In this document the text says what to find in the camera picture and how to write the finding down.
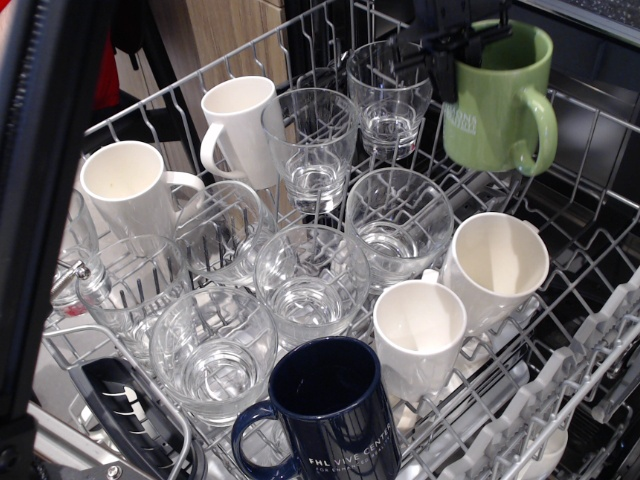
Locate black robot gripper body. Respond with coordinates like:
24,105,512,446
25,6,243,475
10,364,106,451
388,0,512,73

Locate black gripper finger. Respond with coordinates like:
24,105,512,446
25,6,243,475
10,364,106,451
431,50,458,104
464,37,485,68

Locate green ceramic mug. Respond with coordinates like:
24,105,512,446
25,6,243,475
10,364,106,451
443,20,558,177

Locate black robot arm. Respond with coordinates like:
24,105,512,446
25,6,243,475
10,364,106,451
1,1,142,479

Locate white mug right side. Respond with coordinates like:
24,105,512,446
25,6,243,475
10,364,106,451
422,212,550,336

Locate tall white mug back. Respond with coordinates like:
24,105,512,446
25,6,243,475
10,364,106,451
200,76,279,190

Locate tall white mug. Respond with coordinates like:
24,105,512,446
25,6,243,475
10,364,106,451
80,140,205,239
200,76,279,190

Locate white mug front right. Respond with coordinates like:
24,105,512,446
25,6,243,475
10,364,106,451
373,280,467,402

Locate tall white mug left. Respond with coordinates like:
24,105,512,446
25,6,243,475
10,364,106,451
80,140,205,239

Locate navy blue printed mug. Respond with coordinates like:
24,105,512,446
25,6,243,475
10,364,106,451
231,336,402,479

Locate clear glass back right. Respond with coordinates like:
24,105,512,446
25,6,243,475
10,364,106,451
346,41,433,162

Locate tall clear glass back centre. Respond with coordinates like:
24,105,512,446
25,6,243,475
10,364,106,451
261,88,359,215

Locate clear glass under gripper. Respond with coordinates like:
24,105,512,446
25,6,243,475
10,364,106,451
344,167,454,292

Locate clear glass centre left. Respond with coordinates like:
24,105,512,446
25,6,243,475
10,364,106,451
174,180,277,287

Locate person in red shirt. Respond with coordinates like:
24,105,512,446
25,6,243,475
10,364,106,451
93,33,120,111

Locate grey plastic tine row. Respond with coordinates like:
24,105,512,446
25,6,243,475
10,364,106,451
439,274,639,479

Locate clear glass front left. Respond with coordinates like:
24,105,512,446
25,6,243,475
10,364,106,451
76,234,191,371

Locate clear glass far left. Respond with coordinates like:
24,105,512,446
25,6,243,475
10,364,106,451
50,190,108,317

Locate grey wire dishwasher rack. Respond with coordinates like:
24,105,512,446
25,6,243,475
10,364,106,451
32,1,639,479

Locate black rack handle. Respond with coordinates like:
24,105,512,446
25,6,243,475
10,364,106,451
69,357,208,479

